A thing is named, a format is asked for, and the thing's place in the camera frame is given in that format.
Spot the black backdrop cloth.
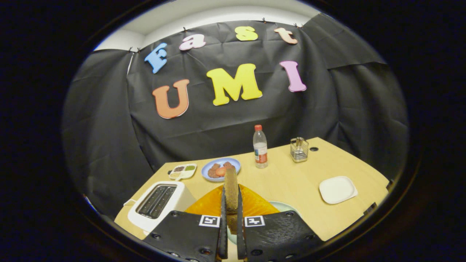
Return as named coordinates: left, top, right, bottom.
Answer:
left=61, top=14, right=409, bottom=219

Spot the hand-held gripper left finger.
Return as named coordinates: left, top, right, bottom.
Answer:
left=143, top=184, right=229, bottom=262

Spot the pale green round plate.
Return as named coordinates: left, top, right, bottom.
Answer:
left=269, top=201, right=301, bottom=218

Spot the white square plate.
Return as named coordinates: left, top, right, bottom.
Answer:
left=319, top=176, right=358, bottom=205

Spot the blue plate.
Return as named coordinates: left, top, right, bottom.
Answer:
left=201, top=157, right=241, bottom=182

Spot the metal wire utensil holder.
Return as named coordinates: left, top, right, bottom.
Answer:
left=290, top=137, right=309, bottom=163

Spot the clear bottle with red cap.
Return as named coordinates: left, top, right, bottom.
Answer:
left=253, top=124, right=269, bottom=169

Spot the brown bread slice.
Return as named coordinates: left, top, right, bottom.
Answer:
left=224, top=167, right=239, bottom=235

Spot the white divided condiment tray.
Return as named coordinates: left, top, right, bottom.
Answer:
left=168, top=163, right=197, bottom=180

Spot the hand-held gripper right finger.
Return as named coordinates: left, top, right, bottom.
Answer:
left=237, top=184, right=324, bottom=262

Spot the white toaster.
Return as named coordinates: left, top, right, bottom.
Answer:
left=127, top=181, right=196, bottom=233

